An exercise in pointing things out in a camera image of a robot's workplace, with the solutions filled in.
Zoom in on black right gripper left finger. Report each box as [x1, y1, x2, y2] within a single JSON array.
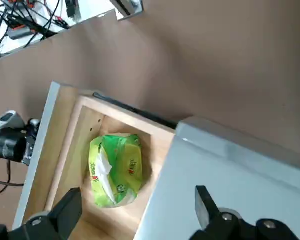
[[0, 187, 84, 240]]

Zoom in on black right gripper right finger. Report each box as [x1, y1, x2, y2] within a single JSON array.
[[189, 185, 300, 240]]

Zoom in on wooden drawer with grey front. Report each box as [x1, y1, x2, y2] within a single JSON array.
[[11, 80, 179, 240]]

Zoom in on green tissue pack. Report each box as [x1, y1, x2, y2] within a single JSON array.
[[86, 133, 144, 208]]

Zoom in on grey power strip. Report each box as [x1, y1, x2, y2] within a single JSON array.
[[7, 24, 38, 40]]

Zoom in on black plug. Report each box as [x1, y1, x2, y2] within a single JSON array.
[[64, 0, 81, 19]]

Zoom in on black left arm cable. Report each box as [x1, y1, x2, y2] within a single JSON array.
[[0, 159, 25, 199]]

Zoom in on metal camera stand post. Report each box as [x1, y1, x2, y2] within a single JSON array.
[[109, 0, 145, 21]]

